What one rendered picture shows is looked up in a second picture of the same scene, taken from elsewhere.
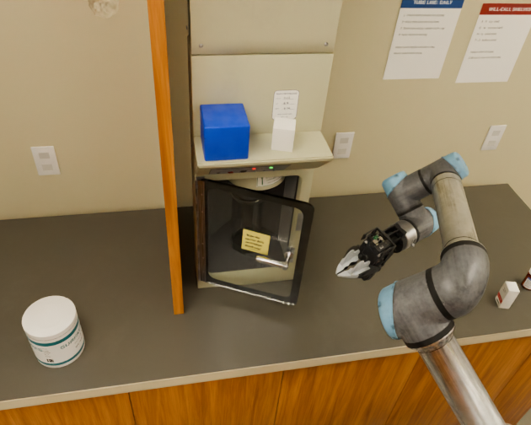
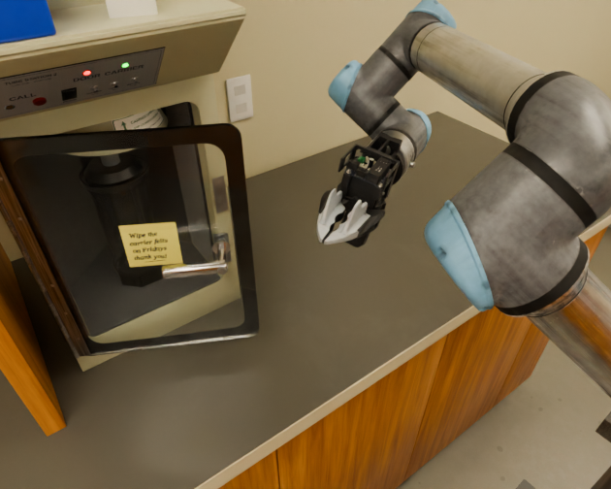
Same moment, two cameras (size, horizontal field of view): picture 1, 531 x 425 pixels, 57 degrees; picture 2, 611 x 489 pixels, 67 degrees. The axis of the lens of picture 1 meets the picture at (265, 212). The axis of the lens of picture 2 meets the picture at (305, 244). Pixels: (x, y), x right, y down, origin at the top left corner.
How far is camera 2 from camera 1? 0.65 m
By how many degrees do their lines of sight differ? 16
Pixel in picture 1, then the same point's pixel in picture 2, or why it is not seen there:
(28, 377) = not seen: outside the picture
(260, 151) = (86, 22)
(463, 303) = not seen: outside the picture
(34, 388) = not seen: outside the picture
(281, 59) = not seen: outside the picture
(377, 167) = (292, 123)
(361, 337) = (372, 342)
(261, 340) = (223, 413)
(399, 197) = (365, 99)
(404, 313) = (502, 246)
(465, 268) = (591, 110)
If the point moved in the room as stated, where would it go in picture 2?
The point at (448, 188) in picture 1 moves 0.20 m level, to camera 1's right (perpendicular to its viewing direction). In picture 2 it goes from (450, 36) to (562, 22)
